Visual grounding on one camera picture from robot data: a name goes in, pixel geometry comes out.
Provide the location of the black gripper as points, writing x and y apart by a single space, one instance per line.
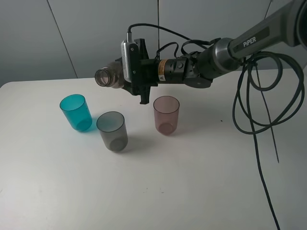
147 73

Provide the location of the brown transparent water bottle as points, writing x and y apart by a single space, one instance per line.
110 75

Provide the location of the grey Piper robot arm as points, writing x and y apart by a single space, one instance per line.
219 56

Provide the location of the pink transparent cup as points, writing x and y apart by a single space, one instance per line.
166 111

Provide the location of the grey transparent cup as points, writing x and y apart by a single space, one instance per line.
112 128

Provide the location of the teal transparent cup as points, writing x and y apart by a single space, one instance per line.
76 111

